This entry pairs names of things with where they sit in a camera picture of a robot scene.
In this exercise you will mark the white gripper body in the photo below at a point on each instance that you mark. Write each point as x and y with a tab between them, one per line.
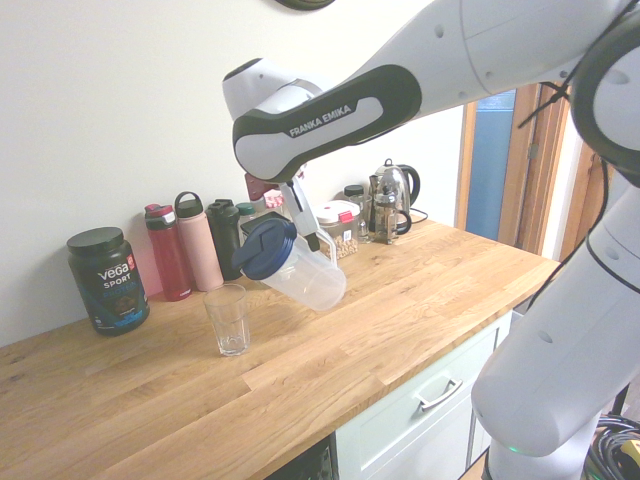
300	205

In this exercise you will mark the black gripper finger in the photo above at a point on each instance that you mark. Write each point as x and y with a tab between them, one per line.
313	242

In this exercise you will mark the clear pitcher with blue lid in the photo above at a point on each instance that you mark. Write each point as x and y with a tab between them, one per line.
310	285

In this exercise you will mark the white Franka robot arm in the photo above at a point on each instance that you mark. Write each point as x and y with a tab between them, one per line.
325	125

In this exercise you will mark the pink water bottle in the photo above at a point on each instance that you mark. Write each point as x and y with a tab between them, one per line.
199	250

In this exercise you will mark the red water bottle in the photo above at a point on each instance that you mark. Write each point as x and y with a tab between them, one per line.
167	255

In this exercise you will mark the red checkered lid jar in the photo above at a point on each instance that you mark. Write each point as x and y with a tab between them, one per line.
273	199

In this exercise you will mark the nut container with red clip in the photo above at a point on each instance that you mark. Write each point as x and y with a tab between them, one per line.
340	235

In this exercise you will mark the green lid jar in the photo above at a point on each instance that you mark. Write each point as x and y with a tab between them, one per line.
246	211

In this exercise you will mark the black lid glass jar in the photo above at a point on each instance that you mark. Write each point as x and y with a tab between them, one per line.
353	192

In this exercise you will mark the clear glass mug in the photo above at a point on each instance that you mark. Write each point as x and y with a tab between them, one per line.
364	220

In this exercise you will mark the glass French press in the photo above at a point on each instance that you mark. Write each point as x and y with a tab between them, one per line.
391	215

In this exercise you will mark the black shaker bottle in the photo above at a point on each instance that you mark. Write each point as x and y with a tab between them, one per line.
224	240

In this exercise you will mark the steel electric kettle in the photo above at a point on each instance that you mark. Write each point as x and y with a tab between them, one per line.
405	185

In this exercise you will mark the clear drinking glass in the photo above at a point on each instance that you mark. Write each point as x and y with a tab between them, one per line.
227	320

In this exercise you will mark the blue door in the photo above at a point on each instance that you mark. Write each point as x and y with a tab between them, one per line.
492	165

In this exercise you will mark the black Vega protein tub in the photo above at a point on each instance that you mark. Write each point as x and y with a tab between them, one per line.
109	285

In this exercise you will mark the black dishwasher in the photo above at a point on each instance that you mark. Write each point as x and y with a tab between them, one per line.
312	462

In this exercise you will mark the red wrist camera mount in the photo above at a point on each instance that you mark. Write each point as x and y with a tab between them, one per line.
255	186

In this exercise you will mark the black round wall object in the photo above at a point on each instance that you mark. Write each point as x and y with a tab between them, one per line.
305	3

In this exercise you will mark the wooden door frame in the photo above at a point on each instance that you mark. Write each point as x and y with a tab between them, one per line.
545	170

